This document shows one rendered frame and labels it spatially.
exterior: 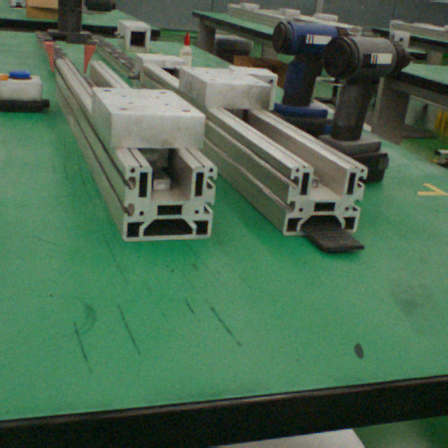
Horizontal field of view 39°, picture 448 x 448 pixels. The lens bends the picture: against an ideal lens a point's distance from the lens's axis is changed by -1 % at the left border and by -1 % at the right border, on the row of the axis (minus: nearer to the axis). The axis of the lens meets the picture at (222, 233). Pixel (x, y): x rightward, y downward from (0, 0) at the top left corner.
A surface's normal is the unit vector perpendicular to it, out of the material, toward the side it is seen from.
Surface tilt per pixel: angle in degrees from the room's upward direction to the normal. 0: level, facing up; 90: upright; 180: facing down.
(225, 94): 90
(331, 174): 90
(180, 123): 90
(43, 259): 0
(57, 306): 0
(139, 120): 90
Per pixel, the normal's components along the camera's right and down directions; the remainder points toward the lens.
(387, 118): 0.30, 0.38
